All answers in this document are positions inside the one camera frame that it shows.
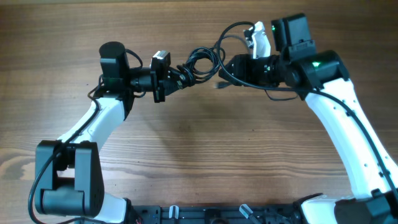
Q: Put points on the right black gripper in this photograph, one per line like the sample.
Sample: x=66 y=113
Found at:
x=242 y=73

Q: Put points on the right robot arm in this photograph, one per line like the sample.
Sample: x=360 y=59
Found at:
x=292 y=63

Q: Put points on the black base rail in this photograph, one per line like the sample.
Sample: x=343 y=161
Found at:
x=269 y=214

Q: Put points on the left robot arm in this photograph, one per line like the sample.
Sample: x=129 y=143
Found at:
x=68 y=175

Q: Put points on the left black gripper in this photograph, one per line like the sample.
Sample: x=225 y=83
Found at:
x=160 y=74

